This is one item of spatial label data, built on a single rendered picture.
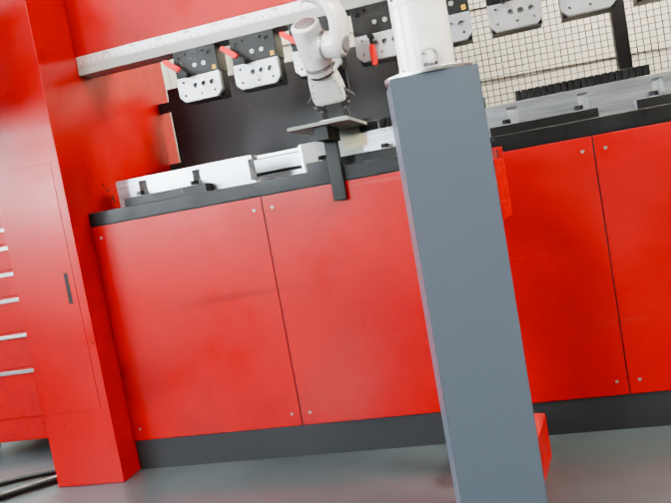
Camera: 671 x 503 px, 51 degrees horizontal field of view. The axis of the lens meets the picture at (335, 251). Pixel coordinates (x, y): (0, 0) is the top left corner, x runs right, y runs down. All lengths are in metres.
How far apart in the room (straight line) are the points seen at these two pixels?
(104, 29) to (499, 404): 1.76
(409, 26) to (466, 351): 0.68
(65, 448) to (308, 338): 0.90
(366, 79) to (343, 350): 1.10
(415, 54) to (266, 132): 1.44
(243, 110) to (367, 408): 1.33
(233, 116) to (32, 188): 0.88
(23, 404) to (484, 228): 2.12
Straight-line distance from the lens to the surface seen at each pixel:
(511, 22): 2.20
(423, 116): 1.46
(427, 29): 1.52
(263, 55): 2.32
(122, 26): 2.54
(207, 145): 2.96
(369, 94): 2.77
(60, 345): 2.47
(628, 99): 2.21
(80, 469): 2.57
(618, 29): 3.00
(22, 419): 3.10
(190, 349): 2.35
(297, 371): 2.24
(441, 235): 1.46
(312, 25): 2.05
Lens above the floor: 0.78
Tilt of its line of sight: 4 degrees down
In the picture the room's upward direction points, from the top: 10 degrees counter-clockwise
